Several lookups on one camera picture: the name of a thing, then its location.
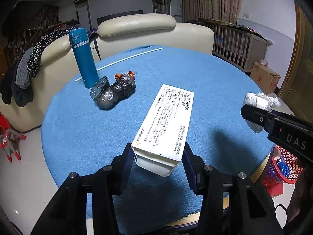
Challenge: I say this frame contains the white tissue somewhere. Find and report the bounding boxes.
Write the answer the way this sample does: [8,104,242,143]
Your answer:
[241,92,282,133]

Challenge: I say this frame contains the white medicine box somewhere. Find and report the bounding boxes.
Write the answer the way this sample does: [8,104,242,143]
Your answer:
[131,84,194,177]

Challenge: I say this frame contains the black plastic bag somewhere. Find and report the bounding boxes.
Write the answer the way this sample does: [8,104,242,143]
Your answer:
[90,75,136,110]

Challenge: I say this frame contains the orange wrapper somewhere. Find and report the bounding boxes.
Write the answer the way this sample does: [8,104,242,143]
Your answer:
[115,70,135,81]

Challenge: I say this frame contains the red mesh trash basket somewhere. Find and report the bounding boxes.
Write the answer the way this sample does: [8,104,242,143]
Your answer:
[262,145,302,187]

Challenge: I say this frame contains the person's right hand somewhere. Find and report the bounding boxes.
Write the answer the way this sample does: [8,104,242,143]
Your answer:
[286,166,312,223]

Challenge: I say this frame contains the blue packet in basket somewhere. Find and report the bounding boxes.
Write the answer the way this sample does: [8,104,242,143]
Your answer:
[275,158,290,178]

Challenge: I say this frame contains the brown cardboard box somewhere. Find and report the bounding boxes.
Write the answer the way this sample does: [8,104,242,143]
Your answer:
[250,62,281,94]

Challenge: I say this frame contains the blue round table cloth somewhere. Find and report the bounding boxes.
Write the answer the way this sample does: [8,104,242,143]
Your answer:
[41,44,277,234]

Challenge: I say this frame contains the wooden baby crib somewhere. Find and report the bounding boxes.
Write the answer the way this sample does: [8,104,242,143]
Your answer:
[198,18,268,73]

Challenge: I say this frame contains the white thin rod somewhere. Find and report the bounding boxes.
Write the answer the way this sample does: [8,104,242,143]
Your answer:
[75,47,165,82]

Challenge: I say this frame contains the red folding stool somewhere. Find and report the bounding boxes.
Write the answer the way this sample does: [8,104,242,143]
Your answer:
[1,115,27,163]

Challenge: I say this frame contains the cream leather sofa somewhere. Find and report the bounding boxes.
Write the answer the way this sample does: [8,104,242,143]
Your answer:
[1,13,214,132]

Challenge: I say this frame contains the grey clothes on sofa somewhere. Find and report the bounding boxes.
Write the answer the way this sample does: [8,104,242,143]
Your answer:
[1,47,34,107]

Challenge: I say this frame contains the blue thermos bottle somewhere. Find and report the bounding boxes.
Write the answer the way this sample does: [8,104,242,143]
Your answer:
[69,28,99,89]

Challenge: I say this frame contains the dotted black scarf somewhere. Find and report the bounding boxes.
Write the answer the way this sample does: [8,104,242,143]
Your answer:
[27,29,69,78]

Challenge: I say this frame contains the white air conditioner unit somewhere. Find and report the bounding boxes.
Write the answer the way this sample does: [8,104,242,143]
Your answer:
[168,0,183,23]

